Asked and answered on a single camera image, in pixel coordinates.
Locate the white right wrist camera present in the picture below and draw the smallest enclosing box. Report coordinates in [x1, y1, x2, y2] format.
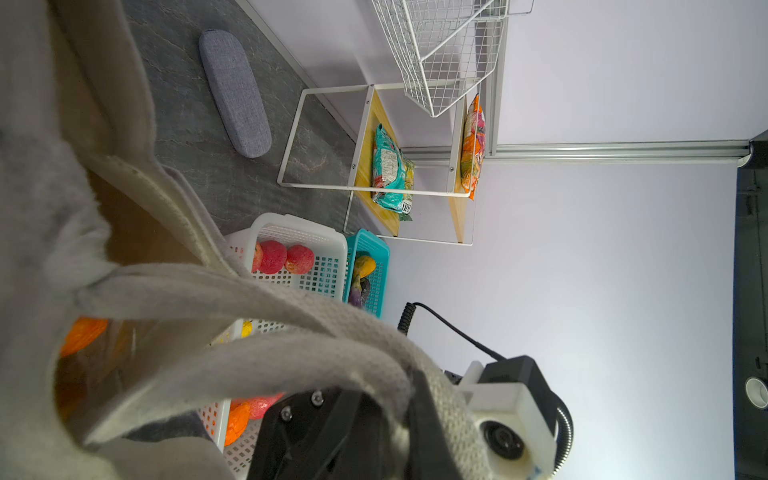
[458, 355, 556, 479]

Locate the yellow lemon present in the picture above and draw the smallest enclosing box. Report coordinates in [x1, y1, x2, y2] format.
[241, 320, 253, 338]

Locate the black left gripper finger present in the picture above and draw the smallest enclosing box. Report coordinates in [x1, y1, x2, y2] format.
[405, 371, 461, 480]

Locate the white wire wall basket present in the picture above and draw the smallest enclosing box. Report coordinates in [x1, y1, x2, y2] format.
[373, 0, 534, 118]

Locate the white plastic basket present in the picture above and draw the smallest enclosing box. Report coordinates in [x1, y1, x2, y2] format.
[197, 213, 347, 479]

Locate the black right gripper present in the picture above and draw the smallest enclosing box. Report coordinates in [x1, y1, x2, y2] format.
[247, 388, 384, 479]

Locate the cream canvas grocery bag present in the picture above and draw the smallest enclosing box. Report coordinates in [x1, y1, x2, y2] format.
[0, 0, 499, 480]

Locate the yellow bell pepper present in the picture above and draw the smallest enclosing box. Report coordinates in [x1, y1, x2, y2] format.
[352, 254, 377, 279]

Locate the orange fruit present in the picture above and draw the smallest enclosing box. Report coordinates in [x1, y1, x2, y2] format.
[225, 400, 250, 446]

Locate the white metal wooden shelf rack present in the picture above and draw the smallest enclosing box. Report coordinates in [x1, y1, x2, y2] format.
[277, 84, 481, 246]

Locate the orange pink snack bag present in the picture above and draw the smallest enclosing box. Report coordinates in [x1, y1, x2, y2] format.
[460, 94, 486, 200]

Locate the small orange pumpkin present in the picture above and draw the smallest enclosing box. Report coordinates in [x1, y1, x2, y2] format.
[59, 317, 109, 358]

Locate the red apple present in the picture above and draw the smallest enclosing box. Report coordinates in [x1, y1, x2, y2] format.
[230, 393, 284, 420]
[284, 244, 315, 275]
[252, 240, 287, 275]

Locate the teal plastic basket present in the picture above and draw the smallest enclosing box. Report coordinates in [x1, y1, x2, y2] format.
[344, 229, 390, 318]

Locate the purple eggplant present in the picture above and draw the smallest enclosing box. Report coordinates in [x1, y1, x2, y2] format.
[347, 276, 371, 308]

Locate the grey fabric glasses case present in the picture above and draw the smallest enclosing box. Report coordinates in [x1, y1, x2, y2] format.
[198, 29, 272, 159]

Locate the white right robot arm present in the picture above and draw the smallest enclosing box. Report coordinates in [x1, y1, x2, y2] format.
[247, 307, 574, 479]

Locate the teal snack bag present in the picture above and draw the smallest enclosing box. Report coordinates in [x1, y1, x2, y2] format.
[371, 124, 415, 221]

